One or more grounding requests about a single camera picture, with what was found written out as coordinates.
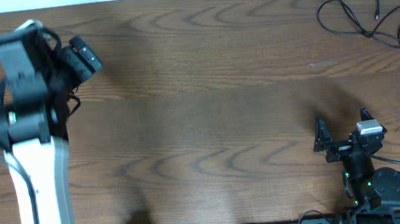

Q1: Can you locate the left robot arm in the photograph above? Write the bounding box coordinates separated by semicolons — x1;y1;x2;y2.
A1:
0;19;103;224

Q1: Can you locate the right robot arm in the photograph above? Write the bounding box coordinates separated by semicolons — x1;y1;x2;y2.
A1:
313;108;400;213

